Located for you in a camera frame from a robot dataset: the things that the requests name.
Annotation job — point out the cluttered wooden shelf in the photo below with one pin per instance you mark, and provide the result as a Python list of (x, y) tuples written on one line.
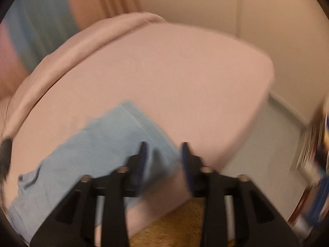
[(318, 198)]

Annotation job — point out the light blue denim pants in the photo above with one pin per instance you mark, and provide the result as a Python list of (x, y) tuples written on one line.
[(90, 146)]

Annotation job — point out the pink bed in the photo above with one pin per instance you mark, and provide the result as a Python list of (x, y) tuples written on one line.
[(167, 82)]

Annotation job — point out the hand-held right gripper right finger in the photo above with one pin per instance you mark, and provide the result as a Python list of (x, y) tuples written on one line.
[(185, 164)]

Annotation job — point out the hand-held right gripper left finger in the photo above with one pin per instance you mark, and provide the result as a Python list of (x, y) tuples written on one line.
[(140, 168)]

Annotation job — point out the brown rug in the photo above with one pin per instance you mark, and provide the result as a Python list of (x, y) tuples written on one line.
[(167, 226)]

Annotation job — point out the pink duvet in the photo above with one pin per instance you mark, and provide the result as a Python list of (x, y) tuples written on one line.
[(64, 56)]

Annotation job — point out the teal curtain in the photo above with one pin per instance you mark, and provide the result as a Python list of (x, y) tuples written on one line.
[(38, 25)]

